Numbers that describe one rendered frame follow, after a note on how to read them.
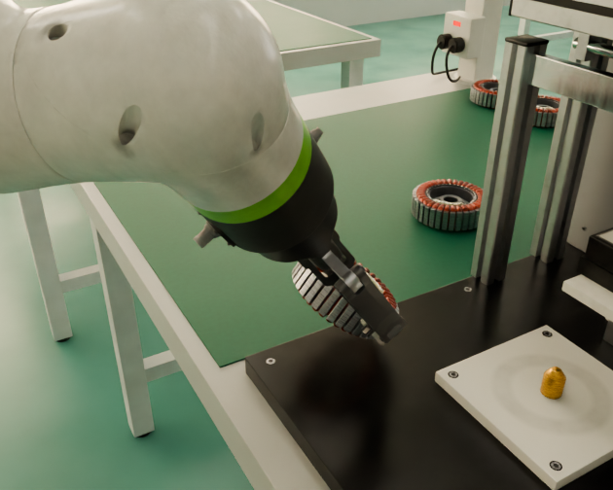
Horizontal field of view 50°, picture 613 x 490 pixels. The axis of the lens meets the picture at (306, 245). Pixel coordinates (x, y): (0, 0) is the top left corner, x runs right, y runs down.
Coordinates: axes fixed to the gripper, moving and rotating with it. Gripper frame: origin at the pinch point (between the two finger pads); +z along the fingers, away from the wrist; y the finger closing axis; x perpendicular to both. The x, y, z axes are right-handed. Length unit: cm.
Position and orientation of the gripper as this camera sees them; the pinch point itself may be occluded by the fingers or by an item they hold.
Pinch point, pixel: (346, 287)
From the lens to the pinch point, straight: 66.3
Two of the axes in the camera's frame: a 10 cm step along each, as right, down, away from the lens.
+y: 6.1, 6.3, -4.9
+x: 7.3, -6.8, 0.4
